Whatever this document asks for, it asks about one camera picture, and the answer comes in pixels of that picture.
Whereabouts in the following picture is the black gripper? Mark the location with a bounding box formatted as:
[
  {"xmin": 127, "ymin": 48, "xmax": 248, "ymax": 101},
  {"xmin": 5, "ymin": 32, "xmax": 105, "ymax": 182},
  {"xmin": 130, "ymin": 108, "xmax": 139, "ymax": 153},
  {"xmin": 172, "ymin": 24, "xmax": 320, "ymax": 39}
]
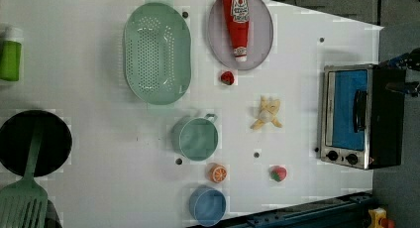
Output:
[{"xmin": 379, "ymin": 49, "xmax": 420, "ymax": 97}]

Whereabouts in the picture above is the yellow plush peeled banana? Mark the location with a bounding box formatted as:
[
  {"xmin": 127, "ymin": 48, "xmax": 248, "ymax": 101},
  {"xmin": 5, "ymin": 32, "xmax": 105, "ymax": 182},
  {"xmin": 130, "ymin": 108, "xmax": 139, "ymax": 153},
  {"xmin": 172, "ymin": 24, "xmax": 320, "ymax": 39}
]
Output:
[{"xmin": 251, "ymin": 96, "xmax": 282, "ymax": 130}]

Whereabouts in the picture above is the silver toaster oven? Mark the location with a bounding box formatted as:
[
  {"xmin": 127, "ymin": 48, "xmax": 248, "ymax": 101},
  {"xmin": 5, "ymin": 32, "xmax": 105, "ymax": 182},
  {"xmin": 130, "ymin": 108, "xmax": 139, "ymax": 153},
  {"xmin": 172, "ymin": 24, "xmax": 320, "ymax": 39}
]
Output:
[{"xmin": 320, "ymin": 64, "xmax": 406, "ymax": 170}]

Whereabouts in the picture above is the grey round plate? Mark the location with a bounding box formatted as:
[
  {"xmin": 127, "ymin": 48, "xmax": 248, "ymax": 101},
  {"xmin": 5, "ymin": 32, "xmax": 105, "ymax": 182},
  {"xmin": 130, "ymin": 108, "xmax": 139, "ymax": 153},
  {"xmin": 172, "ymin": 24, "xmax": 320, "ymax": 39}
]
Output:
[{"xmin": 207, "ymin": 0, "xmax": 273, "ymax": 70}]

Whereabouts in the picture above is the yellow orange toy object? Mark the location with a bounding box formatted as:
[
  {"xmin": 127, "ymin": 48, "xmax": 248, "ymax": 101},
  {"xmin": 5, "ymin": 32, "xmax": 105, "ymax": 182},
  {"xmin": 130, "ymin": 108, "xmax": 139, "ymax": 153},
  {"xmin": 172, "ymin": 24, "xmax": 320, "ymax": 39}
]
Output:
[{"xmin": 368, "ymin": 207, "xmax": 395, "ymax": 228}]

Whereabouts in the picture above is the red green plush strawberry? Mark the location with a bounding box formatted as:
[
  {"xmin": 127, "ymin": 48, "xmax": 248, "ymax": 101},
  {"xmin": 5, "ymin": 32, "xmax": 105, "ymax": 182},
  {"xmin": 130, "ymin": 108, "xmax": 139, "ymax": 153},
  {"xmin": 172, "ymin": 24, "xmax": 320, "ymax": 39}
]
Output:
[{"xmin": 270, "ymin": 166, "xmax": 287, "ymax": 182}]

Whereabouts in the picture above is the red plush ketchup bottle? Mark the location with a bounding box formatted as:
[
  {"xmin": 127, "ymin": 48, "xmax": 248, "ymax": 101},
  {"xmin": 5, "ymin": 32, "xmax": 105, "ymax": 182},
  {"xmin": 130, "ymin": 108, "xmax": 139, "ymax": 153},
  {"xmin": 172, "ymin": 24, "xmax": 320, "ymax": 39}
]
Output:
[{"xmin": 222, "ymin": 0, "xmax": 250, "ymax": 62}]

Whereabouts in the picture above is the dark red plush strawberry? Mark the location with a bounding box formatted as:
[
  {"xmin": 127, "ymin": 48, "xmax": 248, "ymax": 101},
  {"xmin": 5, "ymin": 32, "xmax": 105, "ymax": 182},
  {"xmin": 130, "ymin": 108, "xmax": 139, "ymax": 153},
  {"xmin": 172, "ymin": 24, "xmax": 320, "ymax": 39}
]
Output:
[{"xmin": 220, "ymin": 71, "xmax": 235, "ymax": 85}]

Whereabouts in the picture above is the plush orange half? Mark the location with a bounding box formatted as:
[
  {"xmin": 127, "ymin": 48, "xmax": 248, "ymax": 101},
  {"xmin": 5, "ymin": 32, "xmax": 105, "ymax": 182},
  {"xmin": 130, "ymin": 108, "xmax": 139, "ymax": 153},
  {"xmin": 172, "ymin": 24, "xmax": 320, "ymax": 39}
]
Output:
[{"xmin": 208, "ymin": 164, "xmax": 227, "ymax": 183}]

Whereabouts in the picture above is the blue cup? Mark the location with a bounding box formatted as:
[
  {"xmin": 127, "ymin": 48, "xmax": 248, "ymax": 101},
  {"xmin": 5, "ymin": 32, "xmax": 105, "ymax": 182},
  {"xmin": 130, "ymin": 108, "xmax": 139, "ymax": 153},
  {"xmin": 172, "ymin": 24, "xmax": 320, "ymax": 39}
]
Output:
[{"xmin": 189, "ymin": 185, "xmax": 227, "ymax": 227}]

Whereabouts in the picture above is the green oval colander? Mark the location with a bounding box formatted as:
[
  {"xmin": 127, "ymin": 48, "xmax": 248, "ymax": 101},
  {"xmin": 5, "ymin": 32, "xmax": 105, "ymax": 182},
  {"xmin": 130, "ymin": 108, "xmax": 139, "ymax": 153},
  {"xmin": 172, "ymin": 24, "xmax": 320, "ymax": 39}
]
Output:
[{"xmin": 124, "ymin": 3, "xmax": 191, "ymax": 105}]

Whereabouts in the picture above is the green bottle white cap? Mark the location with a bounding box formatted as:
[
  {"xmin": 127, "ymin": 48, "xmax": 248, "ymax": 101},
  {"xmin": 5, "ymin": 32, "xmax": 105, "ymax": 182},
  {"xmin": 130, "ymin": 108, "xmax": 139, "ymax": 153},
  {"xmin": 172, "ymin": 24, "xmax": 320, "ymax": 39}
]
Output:
[{"xmin": 0, "ymin": 27, "xmax": 23, "ymax": 81}]

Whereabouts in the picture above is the black round pan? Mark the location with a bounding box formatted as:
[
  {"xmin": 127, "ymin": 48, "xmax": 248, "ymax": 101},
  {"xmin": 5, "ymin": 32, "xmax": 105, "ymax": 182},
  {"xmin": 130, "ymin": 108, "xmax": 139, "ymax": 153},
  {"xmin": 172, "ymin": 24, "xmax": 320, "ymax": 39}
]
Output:
[{"xmin": 0, "ymin": 110, "xmax": 72, "ymax": 177}]

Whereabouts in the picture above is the green slotted spatula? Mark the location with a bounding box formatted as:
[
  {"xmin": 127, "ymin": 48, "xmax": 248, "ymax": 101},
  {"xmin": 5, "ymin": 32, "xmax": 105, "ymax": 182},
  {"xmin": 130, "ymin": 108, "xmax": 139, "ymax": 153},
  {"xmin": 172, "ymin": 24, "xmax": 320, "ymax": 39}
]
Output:
[{"xmin": 0, "ymin": 121, "xmax": 48, "ymax": 228}]

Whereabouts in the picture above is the blue metal frame rail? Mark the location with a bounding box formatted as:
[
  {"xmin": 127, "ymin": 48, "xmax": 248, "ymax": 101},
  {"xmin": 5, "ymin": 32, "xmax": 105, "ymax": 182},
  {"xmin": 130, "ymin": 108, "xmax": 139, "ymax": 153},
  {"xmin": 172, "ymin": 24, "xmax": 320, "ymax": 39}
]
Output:
[{"xmin": 187, "ymin": 191, "xmax": 374, "ymax": 228}]

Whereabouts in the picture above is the green cup with handle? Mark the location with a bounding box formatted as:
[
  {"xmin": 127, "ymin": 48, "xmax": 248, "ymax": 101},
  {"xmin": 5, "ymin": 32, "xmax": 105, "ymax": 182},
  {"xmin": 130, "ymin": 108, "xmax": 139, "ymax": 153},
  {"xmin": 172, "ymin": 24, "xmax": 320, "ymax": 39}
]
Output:
[{"xmin": 170, "ymin": 113, "xmax": 219, "ymax": 162}]

